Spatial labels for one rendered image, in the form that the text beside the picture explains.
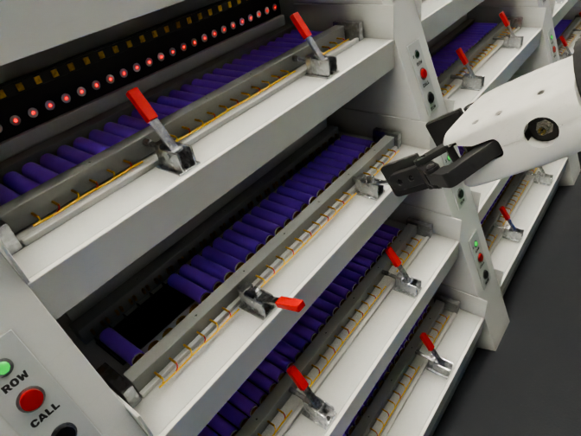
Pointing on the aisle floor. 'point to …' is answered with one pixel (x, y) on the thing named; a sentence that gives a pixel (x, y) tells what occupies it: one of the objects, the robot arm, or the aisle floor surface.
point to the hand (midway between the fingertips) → (420, 154)
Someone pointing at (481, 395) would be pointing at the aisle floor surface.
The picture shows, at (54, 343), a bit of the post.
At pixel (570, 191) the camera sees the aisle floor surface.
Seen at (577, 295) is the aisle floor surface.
